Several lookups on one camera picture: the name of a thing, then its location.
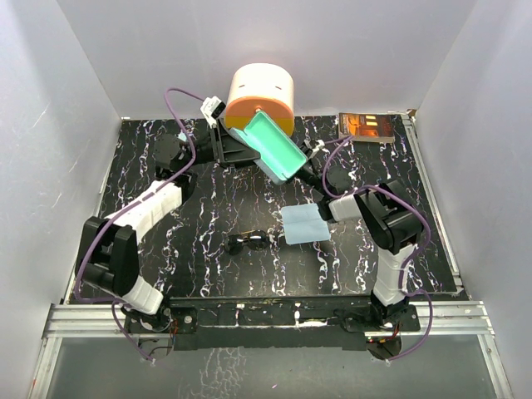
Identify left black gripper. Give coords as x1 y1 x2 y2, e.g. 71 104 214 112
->
180 119 265 170

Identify blue-grey glasses case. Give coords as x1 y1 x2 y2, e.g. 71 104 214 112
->
229 111 308 185

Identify light blue cleaning cloth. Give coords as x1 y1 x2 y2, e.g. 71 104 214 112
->
281 203 331 245

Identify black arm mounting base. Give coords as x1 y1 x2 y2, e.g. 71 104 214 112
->
123 295 421 352

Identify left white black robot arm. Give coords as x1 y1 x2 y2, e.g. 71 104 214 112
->
74 121 261 332

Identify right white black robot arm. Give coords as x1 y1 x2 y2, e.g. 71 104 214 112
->
296 161 431 330

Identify black sunglasses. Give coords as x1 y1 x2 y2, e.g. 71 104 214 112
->
223 230 270 255

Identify round three-drawer cabinet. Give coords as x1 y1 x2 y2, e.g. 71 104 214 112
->
224 63 295 136

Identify orange brown book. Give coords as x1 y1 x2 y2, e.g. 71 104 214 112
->
338 113 395 144

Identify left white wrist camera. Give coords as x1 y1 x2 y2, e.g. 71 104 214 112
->
200 96 226 126

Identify aluminium frame rail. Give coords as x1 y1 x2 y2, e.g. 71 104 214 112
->
42 301 513 398

